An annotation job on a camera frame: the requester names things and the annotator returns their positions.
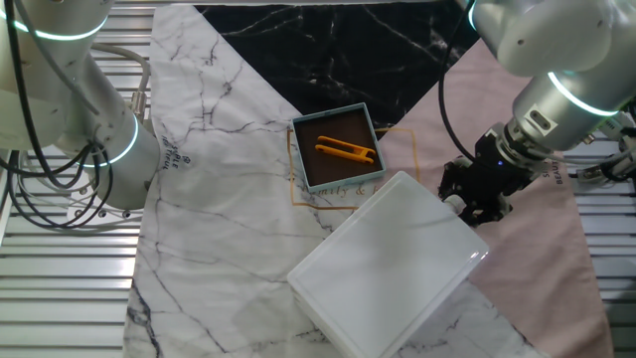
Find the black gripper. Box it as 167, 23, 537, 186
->
437, 134, 536, 228

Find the white plastic drawer cabinet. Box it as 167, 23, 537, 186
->
286, 170, 491, 358

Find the orange plastic clip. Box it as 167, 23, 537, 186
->
314, 134, 378, 165

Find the light blue square tray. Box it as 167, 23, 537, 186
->
290, 101, 388, 195

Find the marble pink black tablecloth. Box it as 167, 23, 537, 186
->
122, 2, 615, 358

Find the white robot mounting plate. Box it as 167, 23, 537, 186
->
67, 166, 145, 223

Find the black arm cable with plug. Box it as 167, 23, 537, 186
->
437, 0, 478, 163

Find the silver cable connector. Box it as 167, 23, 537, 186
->
575, 153, 636, 183

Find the small silver camera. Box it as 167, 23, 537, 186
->
603, 116, 636, 155

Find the thick grey robot cable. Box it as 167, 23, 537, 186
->
91, 42, 153, 123

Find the black cable bundle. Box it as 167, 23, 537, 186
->
0, 0, 116, 230

